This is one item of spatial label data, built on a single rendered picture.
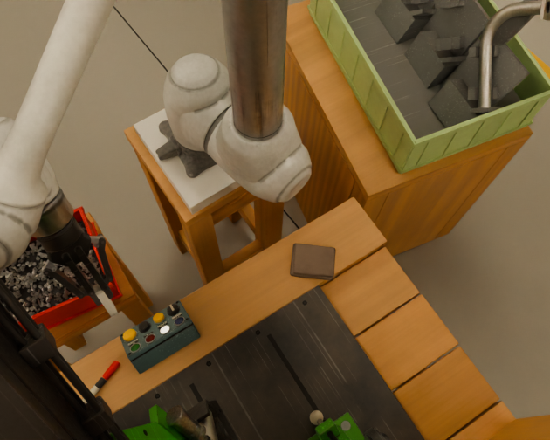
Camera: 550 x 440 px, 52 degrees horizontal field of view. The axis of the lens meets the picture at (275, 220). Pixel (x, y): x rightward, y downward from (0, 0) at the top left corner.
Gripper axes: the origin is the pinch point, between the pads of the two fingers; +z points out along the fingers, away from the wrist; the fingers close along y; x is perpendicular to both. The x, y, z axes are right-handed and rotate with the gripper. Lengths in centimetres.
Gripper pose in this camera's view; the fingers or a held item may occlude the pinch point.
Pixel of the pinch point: (105, 299)
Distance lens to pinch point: 120.0
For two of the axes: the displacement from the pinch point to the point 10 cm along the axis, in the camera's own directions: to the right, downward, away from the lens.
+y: -8.4, 4.9, -2.2
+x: 4.5, 4.2, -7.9
